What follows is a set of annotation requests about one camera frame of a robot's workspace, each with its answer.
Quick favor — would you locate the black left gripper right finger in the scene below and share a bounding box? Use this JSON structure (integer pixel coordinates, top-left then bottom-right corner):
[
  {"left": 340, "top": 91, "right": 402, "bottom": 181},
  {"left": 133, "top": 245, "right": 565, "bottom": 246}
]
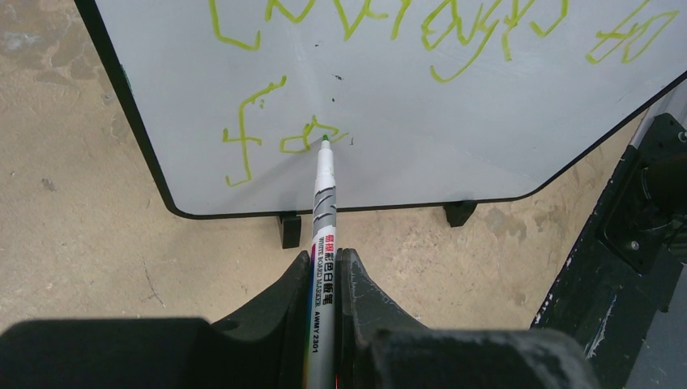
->
[{"left": 337, "top": 249, "right": 600, "bottom": 388}]

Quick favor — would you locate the black aluminium base frame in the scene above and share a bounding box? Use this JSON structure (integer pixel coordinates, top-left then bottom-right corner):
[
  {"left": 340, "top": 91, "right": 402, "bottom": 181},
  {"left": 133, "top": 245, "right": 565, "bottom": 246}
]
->
[{"left": 531, "top": 83, "right": 686, "bottom": 388}]

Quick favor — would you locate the white green whiteboard marker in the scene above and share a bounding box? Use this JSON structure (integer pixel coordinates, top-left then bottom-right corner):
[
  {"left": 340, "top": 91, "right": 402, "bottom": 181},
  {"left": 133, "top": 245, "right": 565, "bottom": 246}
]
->
[{"left": 301, "top": 135, "right": 337, "bottom": 388}]

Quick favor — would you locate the black-framed whiteboard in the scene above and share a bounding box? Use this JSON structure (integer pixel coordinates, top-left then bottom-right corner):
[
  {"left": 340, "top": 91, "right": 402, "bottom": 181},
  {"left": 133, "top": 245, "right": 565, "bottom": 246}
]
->
[{"left": 76, "top": 1, "right": 686, "bottom": 220}]

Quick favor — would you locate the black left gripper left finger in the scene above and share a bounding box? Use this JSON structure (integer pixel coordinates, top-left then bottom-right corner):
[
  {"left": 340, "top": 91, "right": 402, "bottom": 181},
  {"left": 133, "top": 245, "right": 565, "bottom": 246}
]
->
[{"left": 1, "top": 252, "right": 309, "bottom": 388}]

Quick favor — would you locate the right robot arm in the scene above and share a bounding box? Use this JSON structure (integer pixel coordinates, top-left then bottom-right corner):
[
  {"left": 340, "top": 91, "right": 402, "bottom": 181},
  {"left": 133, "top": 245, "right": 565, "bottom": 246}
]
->
[{"left": 642, "top": 152, "right": 686, "bottom": 265}]

